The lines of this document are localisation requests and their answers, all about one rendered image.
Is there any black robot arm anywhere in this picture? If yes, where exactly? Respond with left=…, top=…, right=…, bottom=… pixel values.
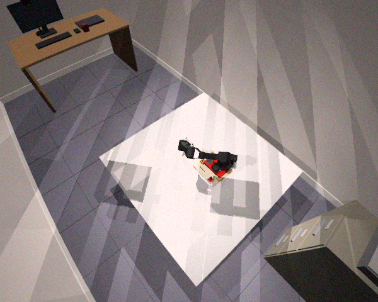
left=178, top=140, right=238, bottom=170

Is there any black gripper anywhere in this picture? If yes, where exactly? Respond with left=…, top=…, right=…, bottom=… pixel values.
left=211, top=161, right=223, bottom=172

